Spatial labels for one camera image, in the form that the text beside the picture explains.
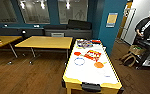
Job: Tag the red round striker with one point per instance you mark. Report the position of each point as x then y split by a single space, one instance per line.
77 53

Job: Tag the colourful printed game box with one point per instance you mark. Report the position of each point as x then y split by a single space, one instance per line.
84 43

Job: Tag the dark bench sofa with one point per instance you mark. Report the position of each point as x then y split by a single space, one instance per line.
77 28

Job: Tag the flat red packet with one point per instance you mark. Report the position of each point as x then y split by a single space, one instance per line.
96 41

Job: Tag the orange round striker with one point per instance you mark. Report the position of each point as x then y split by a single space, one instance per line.
98 65

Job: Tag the long yellow wooden table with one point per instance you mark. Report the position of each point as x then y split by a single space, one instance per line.
44 41
1 40

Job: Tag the interior glass window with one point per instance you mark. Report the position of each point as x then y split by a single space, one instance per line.
72 11
2 11
32 11

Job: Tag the white long table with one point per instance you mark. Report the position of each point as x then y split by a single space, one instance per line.
91 80

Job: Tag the small white ledge device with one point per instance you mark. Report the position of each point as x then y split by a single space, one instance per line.
5 25
36 25

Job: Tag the small black round object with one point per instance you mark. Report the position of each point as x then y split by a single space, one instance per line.
23 32

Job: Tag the tan backpack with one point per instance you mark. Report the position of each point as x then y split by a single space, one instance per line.
128 61

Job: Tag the brown cardboard box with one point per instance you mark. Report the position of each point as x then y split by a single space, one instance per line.
137 50

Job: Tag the person in dark shirt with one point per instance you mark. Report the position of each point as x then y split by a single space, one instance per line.
149 26

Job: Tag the yellow wall sign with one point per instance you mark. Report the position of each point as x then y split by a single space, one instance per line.
112 20

